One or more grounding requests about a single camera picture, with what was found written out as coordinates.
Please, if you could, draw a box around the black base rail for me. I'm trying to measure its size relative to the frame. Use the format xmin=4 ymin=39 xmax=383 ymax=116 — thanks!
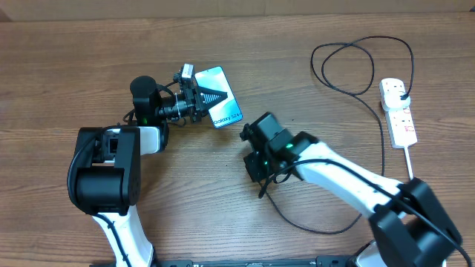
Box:
xmin=88 ymin=254 xmax=372 ymax=267

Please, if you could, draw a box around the Samsung Galaxy smartphone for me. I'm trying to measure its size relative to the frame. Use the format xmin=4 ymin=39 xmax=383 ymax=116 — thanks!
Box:
xmin=194 ymin=66 xmax=243 ymax=128

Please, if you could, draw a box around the white power strip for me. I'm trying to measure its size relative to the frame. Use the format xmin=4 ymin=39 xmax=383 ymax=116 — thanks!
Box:
xmin=379 ymin=77 xmax=419 ymax=150

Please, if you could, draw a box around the black USB charging cable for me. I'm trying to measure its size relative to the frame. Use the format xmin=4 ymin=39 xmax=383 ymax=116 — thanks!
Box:
xmin=265 ymin=36 xmax=415 ymax=235

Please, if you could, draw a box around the white charger plug adapter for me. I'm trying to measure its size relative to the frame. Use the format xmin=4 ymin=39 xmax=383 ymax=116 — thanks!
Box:
xmin=381 ymin=91 xmax=411 ymax=112

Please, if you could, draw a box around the white power strip cord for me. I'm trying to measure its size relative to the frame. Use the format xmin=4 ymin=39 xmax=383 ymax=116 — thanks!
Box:
xmin=403 ymin=146 xmax=415 ymax=181

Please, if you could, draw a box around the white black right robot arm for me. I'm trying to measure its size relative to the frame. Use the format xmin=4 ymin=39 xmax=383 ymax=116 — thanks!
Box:
xmin=240 ymin=113 xmax=472 ymax=267

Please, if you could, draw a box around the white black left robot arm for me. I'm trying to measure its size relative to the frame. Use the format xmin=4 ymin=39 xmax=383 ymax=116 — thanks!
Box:
xmin=67 ymin=66 xmax=234 ymax=266

